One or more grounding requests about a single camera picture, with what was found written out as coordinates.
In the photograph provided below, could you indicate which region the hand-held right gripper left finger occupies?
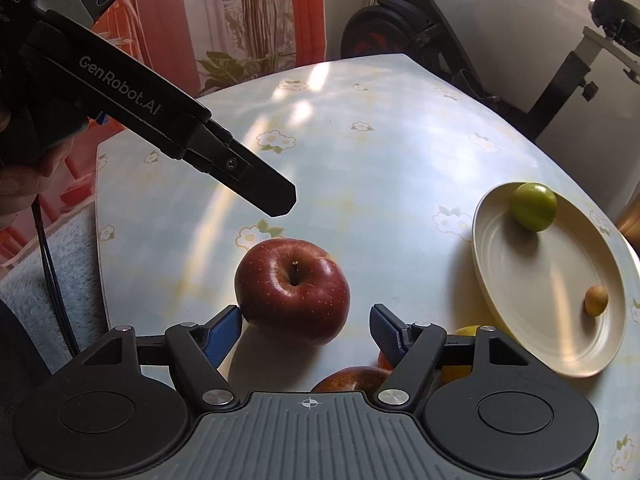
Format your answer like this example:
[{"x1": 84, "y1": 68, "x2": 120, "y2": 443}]
[{"x1": 75, "y1": 304, "x2": 244, "y2": 407}]

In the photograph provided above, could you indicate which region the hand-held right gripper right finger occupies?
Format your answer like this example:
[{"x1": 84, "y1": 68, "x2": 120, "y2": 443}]
[{"x1": 369, "y1": 303, "x2": 534, "y2": 409}]

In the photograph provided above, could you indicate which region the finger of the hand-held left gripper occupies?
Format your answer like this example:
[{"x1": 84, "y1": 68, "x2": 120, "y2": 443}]
[{"x1": 182, "y1": 120, "x2": 299, "y2": 219}]

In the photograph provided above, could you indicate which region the brownish red apple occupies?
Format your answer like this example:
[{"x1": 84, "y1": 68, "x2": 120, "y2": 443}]
[{"x1": 311, "y1": 366, "x2": 393, "y2": 394}]

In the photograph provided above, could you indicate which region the dark red apple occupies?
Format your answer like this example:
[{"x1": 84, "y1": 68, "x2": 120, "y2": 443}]
[{"x1": 234, "y1": 238, "x2": 351, "y2": 346}]

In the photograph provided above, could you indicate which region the yellow lemon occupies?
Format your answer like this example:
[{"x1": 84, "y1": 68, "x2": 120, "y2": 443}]
[{"x1": 440, "y1": 325, "x2": 506, "y2": 385}]

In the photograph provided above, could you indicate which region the cream round plate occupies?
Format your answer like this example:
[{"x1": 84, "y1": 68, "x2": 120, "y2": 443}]
[{"x1": 471, "y1": 181, "x2": 627, "y2": 378}]

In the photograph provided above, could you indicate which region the person's left hand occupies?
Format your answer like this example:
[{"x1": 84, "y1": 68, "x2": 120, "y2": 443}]
[{"x1": 0, "y1": 135, "x2": 76, "y2": 232}]

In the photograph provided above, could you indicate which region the grey fuzzy rug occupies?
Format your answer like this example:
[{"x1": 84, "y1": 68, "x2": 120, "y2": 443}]
[{"x1": 0, "y1": 204, "x2": 110, "y2": 358}]

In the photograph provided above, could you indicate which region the printed plant curtain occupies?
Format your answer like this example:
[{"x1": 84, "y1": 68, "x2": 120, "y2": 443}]
[{"x1": 0, "y1": 0, "x2": 331, "y2": 271}]

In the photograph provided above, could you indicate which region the green round fruit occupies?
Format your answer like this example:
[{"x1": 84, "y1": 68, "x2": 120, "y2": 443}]
[{"x1": 509, "y1": 182, "x2": 557, "y2": 232}]

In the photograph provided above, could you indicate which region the small brown fruit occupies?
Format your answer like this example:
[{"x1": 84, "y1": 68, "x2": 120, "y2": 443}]
[{"x1": 584, "y1": 285, "x2": 609, "y2": 317}]

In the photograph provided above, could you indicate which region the black exercise bike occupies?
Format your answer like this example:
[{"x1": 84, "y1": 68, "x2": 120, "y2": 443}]
[{"x1": 341, "y1": 0, "x2": 640, "y2": 141}]

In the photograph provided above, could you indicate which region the wooden panel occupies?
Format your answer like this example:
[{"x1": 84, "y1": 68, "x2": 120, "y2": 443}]
[{"x1": 617, "y1": 195, "x2": 640, "y2": 262}]

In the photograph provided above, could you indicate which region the black cable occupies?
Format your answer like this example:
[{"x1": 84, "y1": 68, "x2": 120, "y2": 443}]
[{"x1": 31, "y1": 199, "x2": 81, "y2": 357}]

